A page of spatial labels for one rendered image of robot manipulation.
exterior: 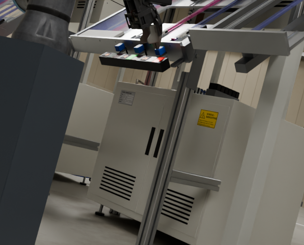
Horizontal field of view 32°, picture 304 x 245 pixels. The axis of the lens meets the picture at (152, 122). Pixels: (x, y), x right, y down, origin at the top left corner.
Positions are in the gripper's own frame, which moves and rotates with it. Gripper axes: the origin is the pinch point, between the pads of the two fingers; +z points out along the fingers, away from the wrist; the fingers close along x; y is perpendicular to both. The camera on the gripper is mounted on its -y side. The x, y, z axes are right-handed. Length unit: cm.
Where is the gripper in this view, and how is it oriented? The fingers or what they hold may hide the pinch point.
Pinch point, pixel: (158, 44)
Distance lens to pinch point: 180.6
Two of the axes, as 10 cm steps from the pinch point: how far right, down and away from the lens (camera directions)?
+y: -6.9, 4.9, -5.2
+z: 2.8, 8.5, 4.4
